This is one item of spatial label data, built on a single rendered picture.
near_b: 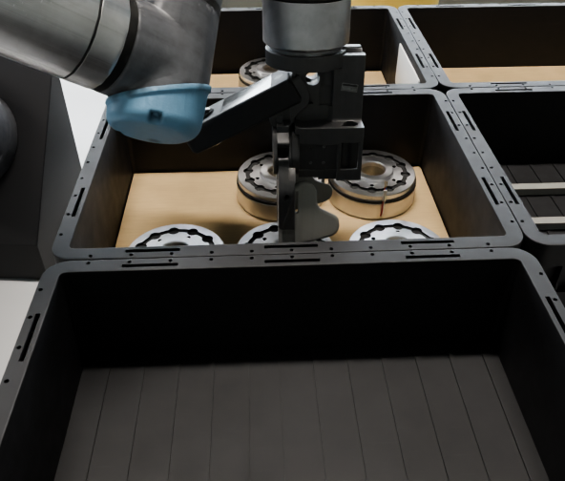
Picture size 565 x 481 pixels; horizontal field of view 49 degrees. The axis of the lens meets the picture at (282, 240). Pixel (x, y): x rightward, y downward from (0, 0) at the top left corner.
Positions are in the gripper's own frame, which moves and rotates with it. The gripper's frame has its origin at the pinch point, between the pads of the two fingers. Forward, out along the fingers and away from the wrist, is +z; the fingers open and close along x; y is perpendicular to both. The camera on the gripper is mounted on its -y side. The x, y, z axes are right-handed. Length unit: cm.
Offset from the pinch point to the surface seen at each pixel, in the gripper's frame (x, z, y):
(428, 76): 20.9, -10.7, 19.0
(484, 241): -11.4, -6.6, 16.6
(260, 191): 7.3, -2.1, -2.3
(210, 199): 10.7, 0.7, -8.3
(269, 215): 6.2, 0.5, -1.3
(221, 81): 43.2, -3.4, -8.3
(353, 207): 6.7, -0.1, 8.4
